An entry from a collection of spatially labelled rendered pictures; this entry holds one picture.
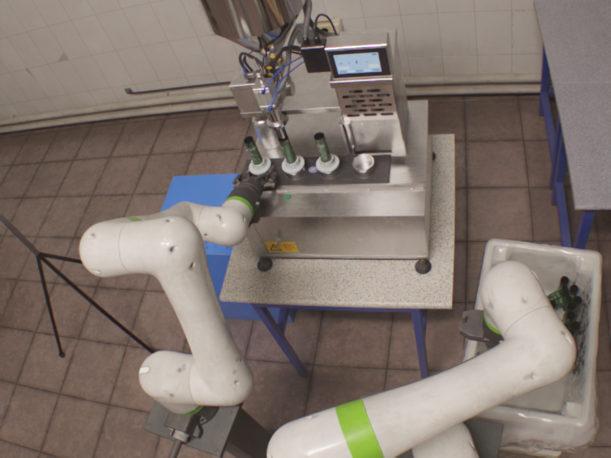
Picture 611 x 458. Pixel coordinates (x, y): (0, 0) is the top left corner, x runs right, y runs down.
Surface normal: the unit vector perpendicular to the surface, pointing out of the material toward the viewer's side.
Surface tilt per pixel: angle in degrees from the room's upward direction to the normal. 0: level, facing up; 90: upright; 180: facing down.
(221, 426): 0
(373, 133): 90
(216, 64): 90
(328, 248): 90
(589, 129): 0
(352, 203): 0
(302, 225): 90
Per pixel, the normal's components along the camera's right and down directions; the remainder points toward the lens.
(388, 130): -0.18, 0.80
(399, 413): -0.13, -0.55
